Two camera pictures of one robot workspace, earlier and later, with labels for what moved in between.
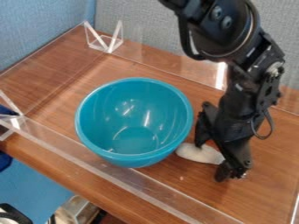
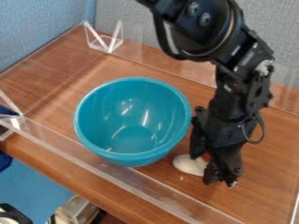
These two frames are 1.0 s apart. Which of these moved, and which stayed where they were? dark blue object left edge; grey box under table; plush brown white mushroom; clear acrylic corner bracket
Moved: plush brown white mushroom
Stayed: grey box under table; clear acrylic corner bracket; dark blue object left edge
